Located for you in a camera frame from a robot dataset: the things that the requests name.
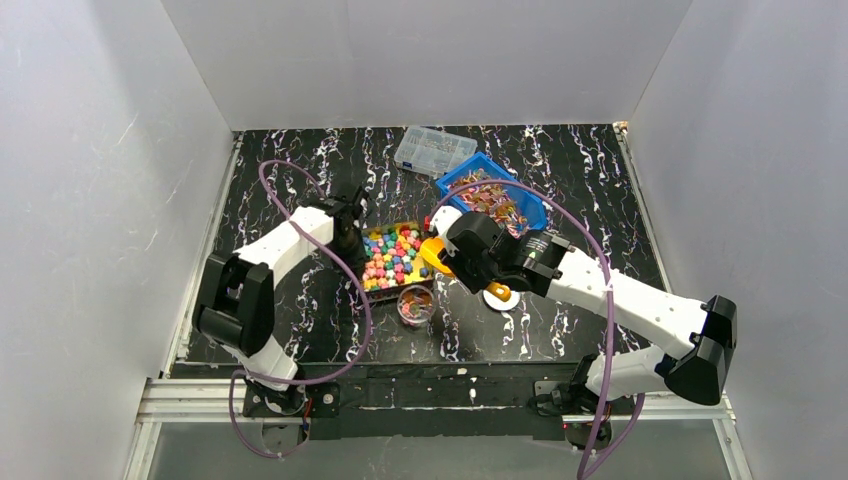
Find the tin tray of star candies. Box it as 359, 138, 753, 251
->
361, 222, 434, 303

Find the yellow plastic scoop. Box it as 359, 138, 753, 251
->
418, 237, 512, 302

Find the blue bin of lollipops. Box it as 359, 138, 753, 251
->
436, 153, 548, 236

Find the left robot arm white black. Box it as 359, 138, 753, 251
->
192, 184, 369, 391

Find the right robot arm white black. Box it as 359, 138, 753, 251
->
429, 206, 737, 406

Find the white round jar lid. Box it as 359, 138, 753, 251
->
482, 291, 521, 312

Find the clear plastic jar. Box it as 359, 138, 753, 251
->
397, 285, 435, 328

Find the clear plastic compartment box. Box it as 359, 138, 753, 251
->
394, 126, 478, 179

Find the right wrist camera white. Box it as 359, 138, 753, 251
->
428, 205, 463, 256

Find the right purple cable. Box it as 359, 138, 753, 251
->
430, 178, 647, 480

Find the purple cable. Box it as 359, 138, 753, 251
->
228, 159, 374, 461
430, 178, 647, 480

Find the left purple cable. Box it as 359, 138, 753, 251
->
228, 159, 374, 461

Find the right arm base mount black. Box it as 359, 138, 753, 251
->
527, 380, 598, 450

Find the aluminium frame rail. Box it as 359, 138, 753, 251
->
135, 379, 736, 423

